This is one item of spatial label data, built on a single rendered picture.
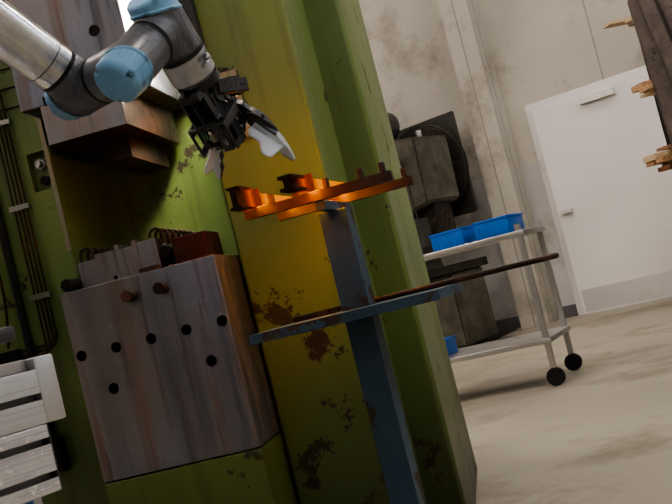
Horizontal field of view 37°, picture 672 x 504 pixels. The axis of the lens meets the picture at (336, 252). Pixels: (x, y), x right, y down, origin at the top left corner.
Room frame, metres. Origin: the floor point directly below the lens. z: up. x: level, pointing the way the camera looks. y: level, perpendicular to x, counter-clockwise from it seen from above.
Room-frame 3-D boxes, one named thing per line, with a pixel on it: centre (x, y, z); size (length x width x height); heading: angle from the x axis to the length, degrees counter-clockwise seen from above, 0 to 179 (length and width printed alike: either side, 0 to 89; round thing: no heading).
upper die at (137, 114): (2.59, 0.47, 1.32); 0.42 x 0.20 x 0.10; 172
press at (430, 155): (9.98, -0.93, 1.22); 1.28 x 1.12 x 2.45; 56
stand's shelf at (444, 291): (2.14, -0.02, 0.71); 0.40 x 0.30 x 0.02; 75
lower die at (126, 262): (2.59, 0.47, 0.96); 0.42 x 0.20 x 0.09; 172
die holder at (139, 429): (2.59, 0.42, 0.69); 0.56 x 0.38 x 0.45; 172
